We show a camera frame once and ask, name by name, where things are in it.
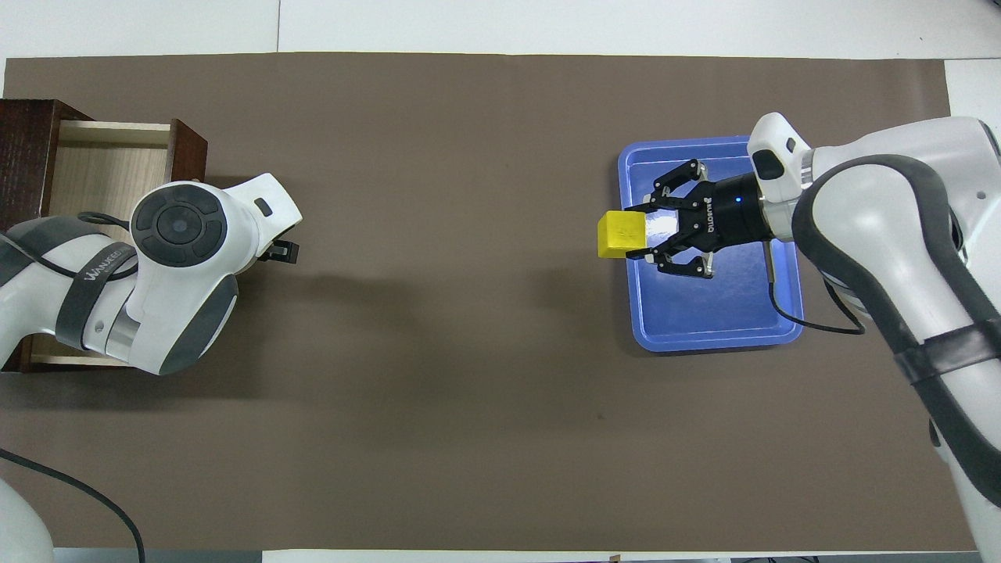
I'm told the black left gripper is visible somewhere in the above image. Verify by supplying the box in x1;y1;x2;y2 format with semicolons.
258;238;301;265

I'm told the brown paper table mat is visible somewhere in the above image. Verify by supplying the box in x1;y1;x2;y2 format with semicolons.
0;52;998;552

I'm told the yellow cube block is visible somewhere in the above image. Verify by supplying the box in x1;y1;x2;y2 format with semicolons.
597;209;648;260

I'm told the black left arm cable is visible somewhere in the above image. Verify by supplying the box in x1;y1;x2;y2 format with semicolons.
0;210;146;563

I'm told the wooden drawer with light interior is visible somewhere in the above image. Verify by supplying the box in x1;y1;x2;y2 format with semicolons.
31;119;209;368

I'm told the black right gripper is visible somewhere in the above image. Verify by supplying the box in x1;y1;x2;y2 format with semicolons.
626;159;773;280

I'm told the blue plastic tray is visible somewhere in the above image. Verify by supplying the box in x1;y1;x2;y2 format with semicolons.
617;135;805;353

